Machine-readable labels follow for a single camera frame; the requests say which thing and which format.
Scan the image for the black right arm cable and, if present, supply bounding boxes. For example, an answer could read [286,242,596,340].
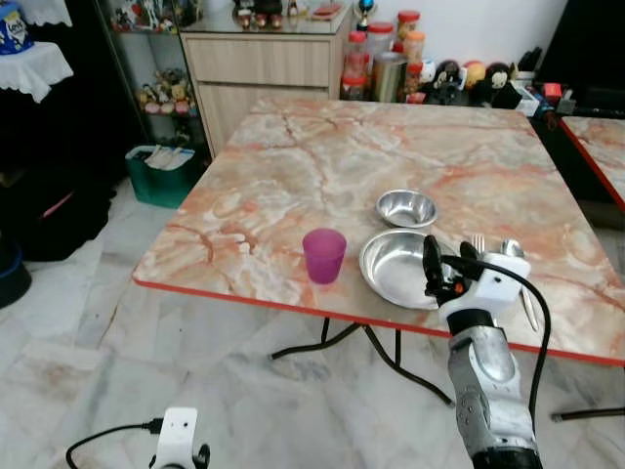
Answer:
[459,256,553,416]

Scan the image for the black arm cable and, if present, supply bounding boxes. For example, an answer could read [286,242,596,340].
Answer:
[459,256,553,416]
[65,418,163,469]

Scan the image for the small colourful shelf figurines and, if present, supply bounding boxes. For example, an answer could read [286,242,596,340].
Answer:
[137,68,196,116]

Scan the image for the black flat television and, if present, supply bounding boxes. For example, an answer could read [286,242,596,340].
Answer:
[537,0,625,89]

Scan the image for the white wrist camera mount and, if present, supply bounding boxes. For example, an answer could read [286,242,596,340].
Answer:
[151,407,199,469]
[441,252,533,319]

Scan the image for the glass display shelf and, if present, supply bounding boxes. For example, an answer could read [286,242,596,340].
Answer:
[98,0,211,148]

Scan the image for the dark furniture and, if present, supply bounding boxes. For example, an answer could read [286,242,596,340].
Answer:
[0,0,147,262]

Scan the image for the large steel plate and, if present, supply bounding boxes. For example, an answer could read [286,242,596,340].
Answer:
[358,230,460,311]

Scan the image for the light wooden drawer cabinet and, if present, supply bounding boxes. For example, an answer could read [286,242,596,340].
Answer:
[181,10,353,157]

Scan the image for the white papers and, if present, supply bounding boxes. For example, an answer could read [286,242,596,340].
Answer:
[145,147,193,171]

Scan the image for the steel canister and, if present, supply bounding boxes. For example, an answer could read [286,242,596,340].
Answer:
[372,51,408,104]

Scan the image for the green plastic bin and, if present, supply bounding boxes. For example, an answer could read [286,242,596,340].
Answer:
[125,145,201,209]

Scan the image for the purple plastic cup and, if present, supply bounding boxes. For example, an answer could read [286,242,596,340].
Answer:
[302,228,348,285]

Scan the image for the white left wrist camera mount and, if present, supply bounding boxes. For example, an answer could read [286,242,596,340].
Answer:
[151,407,199,469]

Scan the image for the standing warrior figurine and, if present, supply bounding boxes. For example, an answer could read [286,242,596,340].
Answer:
[232,0,257,28]
[256,0,286,28]

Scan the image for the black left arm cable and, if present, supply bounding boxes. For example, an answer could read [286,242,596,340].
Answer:
[65,418,163,469]

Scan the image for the yellow-headed plush toy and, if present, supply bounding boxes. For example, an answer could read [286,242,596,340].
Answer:
[464,61,487,99]

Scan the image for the black round floor object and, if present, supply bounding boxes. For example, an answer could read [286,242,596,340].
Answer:
[0,239,31,309]

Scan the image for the small trophy with ball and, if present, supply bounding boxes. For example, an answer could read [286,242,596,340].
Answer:
[355,0,377,30]

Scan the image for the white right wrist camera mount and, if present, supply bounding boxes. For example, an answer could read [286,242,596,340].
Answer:
[441,252,533,319]

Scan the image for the small steel bowl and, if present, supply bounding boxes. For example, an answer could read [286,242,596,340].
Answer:
[376,189,439,230]

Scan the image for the marble-pattern table red edge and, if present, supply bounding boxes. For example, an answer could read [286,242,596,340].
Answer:
[132,95,625,421]
[559,115,625,213]

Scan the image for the white lace cloth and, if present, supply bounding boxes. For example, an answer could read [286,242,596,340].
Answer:
[0,41,74,104]

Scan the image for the small white box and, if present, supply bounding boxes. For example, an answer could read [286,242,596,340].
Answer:
[513,83,544,117]

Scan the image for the blue printed tin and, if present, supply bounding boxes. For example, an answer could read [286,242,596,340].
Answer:
[0,5,35,55]

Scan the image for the steel spoon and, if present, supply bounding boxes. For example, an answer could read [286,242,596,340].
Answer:
[500,238,540,333]

